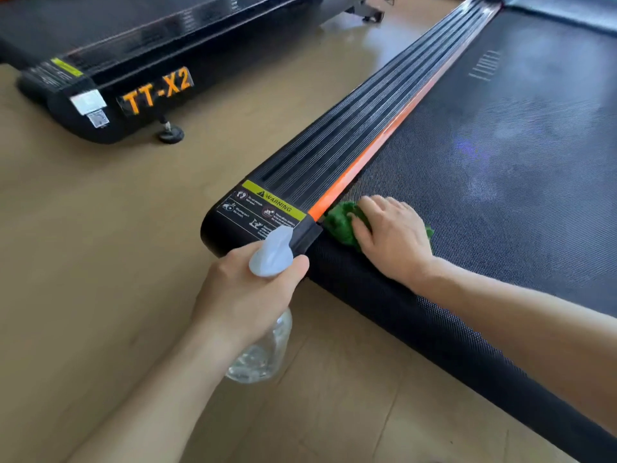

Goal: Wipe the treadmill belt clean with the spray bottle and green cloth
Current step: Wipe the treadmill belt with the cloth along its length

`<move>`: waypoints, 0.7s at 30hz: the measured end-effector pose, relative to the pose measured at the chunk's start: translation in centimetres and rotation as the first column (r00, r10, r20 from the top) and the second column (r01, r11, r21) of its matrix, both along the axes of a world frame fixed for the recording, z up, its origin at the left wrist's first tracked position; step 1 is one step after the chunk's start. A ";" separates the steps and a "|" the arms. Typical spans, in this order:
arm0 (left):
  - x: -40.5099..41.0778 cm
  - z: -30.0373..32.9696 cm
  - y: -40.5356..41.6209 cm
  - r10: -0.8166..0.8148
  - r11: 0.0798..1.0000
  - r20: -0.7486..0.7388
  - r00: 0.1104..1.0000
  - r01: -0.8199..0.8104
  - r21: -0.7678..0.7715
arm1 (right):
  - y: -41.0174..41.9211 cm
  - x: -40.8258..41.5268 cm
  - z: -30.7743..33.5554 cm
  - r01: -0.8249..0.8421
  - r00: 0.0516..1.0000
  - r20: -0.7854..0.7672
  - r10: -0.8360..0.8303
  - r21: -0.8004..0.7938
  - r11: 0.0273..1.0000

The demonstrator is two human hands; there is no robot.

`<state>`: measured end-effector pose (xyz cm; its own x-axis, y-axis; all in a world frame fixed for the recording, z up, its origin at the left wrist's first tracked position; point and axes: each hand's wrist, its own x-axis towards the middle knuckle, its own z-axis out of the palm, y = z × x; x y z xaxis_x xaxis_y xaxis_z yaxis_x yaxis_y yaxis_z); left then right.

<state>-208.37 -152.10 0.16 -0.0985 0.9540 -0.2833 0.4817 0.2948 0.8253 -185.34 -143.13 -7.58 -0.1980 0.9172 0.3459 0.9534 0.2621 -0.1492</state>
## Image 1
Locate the person's right hand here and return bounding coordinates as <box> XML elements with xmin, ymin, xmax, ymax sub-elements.
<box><xmin>348</xmin><ymin>195</ymin><xmax>437</xmax><ymax>290</ymax></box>

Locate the person's left forearm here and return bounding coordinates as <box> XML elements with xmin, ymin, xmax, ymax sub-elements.
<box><xmin>67</xmin><ymin>320</ymin><xmax>242</xmax><ymax>463</ymax></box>

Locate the clear spray bottle white trigger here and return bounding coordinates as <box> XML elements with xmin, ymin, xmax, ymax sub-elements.
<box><xmin>224</xmin><ymin>225</ymin><xmax>296</xmax><ymax>385</ymax></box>

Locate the person's right forearm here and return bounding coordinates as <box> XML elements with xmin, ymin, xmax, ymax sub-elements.
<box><xmin>409</xmin><ymin>257</ymin><xmax>617</xmax><ymax>435</ymax></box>

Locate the green cloth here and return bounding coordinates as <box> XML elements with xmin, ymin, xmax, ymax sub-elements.
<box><xmin>321</xmin><ymin>201</ymin><xmax>436</xmax><ymax>252</ymax></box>

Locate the person's left hand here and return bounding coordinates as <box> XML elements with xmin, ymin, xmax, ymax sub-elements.
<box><xmin>190</xmin><ymin>241</ymin><xmax>311</xmax><ymax>352</ymax></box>

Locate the black orange-striped treadmill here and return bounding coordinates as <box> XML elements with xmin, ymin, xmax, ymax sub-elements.
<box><xmin>0</xmin><ymin>0</ymin><xmax>386</xmax><ymax>145</ymax></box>
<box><xmin>200</xmin><ymin>0</ymin><xmax>617</xmax><ymax>463</ymax></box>

